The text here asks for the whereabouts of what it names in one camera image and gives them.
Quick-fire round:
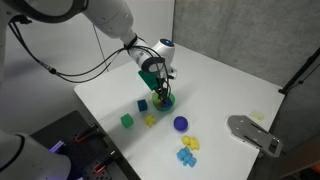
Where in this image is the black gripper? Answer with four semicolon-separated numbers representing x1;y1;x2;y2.
153;77;170;102

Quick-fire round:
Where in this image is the blue foam block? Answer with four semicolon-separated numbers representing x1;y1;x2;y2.
162;99;174;109

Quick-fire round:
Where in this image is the dark blue hexagonal block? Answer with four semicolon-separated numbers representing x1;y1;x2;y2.
136;98;149;113

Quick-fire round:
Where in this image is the green bowl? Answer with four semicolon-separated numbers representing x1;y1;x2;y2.
151;92;176;113

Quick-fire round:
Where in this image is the yellow spiky star toy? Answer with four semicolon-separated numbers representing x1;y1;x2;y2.
143;114;158;128

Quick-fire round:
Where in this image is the purple ball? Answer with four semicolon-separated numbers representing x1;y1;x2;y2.
173;115;189;132

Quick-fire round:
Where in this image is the green foam cube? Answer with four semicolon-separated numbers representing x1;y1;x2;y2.
120;113;135;129

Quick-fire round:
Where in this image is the yellow knobby toy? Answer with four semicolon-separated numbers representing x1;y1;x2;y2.
181;134;201;152

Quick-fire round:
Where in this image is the light blue foam toy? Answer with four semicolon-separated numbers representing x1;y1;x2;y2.
176;146;198;168

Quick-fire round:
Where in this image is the small yellow sticker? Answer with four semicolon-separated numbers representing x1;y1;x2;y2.
249;110;266;122

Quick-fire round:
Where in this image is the gray metal mounting plate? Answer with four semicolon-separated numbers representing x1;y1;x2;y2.
226;114;284;159

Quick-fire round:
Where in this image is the black stand pole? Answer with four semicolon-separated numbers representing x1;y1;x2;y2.
277;46;320;96

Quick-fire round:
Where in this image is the black clamp with red handle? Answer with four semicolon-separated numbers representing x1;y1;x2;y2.
92;150;120;175
73;123;100;144

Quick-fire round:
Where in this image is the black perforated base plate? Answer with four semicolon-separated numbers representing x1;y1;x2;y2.
30;109;142;180

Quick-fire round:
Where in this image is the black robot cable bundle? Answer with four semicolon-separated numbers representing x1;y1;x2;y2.
7;14;173;101

